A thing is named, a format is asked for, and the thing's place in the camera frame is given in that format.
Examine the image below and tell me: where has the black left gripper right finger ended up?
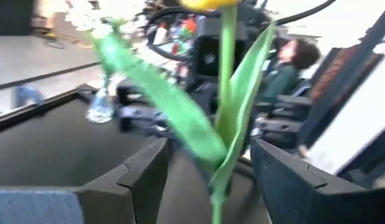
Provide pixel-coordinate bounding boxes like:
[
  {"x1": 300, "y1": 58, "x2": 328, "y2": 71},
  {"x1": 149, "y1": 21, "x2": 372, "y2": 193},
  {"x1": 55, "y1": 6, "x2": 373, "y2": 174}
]
[{"x1": 250, "y1": 138, "x2": 385, "y2": 224}]

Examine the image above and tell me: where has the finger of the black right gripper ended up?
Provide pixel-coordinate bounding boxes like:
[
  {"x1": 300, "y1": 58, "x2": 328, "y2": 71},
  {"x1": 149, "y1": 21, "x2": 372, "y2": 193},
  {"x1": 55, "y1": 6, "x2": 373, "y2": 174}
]
[
  {"x1": 254, "y1": 116, "x2": 305, "y2": 149},
  {"x1": 119, "y1": 104, "x2": 171, "y2": 138}
]

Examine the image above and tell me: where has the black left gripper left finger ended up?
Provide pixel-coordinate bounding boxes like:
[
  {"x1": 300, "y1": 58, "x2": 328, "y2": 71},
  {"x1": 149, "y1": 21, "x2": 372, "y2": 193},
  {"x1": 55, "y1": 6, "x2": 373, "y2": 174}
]
[{"x1": 77, "y1": 138, "x2": 170, "y2": 224}]

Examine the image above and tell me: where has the yellow artificial tulip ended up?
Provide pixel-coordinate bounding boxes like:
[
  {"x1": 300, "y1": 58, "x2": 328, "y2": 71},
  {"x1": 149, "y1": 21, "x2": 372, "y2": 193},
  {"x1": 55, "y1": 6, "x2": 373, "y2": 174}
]
[{"x1": 92, "y1": 0, "x2": 277, "y2": 224}]

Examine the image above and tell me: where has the white artificial flower bunch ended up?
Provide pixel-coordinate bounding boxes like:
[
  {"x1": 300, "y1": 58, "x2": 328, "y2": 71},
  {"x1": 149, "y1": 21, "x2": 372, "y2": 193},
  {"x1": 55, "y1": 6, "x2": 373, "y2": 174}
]
[
  {"x1": 64, "y1": 6, "x2": 115, "y2": 91},
  {"x1": 95, "y1": 0, "x2": 150, "y2": 19},
  {"x1": 117, "y1": 15, "x2": 150, "y2": 43}
]

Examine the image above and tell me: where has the clear glass vase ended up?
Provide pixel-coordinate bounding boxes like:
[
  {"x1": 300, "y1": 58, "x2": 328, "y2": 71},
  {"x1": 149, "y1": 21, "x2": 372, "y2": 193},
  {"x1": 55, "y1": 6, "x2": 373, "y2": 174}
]
[{"x1": 85, "y1": 77, "x2": 115, "y2": 124}]

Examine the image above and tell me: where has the person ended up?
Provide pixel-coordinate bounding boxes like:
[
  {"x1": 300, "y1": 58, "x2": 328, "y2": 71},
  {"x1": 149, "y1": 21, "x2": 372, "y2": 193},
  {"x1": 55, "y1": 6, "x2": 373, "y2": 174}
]
[{"x1": 257, "y1": 37, "x2": 323, "y2": 105}]

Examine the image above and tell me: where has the black table mat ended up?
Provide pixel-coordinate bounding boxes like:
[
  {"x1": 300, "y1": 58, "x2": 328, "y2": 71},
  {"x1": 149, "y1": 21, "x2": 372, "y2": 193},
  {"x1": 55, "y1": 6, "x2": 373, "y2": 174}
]
[{"x1": 0, "y1": 90, "x2": 262, "y2": 224}]

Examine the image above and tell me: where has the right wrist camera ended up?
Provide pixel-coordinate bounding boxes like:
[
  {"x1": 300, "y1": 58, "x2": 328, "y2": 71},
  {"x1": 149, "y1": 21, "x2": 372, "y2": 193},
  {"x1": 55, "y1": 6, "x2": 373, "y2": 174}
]
[{"x1": 192, "y1": 32, "x2": 248, "y2": 79}]

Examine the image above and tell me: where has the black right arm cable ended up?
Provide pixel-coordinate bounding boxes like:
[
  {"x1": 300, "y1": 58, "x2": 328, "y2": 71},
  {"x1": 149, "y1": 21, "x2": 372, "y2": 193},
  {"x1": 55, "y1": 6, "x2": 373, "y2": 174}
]
[{"x1": 145, "y1": 0, "x2": 338, "y2": 62}]

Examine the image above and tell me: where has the black frame strut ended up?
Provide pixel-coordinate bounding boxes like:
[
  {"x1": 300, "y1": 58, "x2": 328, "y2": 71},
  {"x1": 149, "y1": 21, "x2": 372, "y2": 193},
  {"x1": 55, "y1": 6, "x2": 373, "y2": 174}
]
[{"x1": 300, "y1": 0, "x2": 385, "y2": 147}]

